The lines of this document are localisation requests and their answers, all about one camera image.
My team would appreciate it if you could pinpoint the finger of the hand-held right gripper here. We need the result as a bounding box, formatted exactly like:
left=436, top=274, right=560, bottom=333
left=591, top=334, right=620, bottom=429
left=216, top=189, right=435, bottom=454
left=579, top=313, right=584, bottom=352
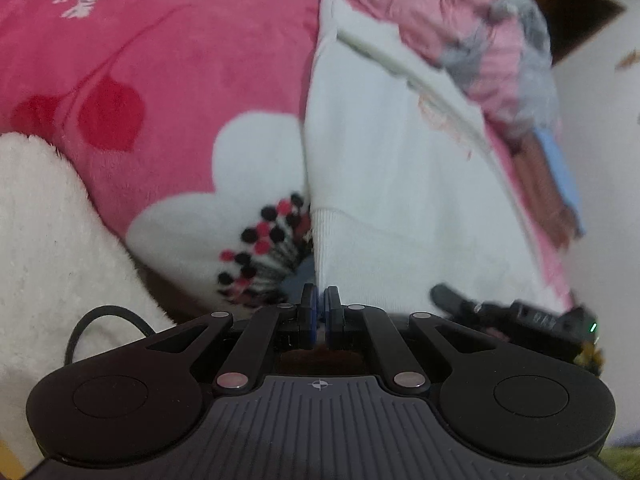
left=431, top=284, right=481, bottom=317

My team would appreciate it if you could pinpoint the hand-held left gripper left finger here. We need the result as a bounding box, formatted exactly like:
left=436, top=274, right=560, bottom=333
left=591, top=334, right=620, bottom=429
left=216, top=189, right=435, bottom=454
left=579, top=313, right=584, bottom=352
left=145, top=284, right=317, bottom=396

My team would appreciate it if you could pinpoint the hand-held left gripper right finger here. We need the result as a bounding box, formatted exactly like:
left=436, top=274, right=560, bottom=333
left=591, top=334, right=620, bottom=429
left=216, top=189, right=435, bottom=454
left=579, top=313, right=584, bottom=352
left=324, top=286, right=506, bottom=396

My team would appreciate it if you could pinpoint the white sweatshirt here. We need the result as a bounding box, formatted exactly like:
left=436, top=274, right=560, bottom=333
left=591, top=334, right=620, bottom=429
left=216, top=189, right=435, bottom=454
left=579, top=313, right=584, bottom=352
left=301, top=0, right=556, bottom=326

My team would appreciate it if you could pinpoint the person's white fleece clothing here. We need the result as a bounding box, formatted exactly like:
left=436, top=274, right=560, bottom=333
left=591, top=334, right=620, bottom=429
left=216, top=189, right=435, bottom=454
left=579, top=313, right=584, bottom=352
left=0, top=132, right=173, bottom=466

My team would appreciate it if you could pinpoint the pink grey quilt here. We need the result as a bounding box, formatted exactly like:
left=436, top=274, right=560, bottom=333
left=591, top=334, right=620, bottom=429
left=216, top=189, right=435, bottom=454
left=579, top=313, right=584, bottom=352
left=270, top=0, right=558, bottom=138

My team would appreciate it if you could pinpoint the pink floral blanket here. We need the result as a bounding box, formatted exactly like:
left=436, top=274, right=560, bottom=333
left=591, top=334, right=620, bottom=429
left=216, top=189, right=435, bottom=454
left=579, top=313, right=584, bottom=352
left=0, top=0, right=576, bottom=311

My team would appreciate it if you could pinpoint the wooden door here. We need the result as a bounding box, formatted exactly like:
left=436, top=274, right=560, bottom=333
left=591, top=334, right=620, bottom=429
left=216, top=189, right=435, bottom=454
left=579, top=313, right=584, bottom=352
left=487, top=0, right=626, bottom=66

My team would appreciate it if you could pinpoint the black cable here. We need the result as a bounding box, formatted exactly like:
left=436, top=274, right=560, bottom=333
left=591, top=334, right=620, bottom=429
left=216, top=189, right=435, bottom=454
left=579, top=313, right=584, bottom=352
left=65, top=306, right=156, bottom=366

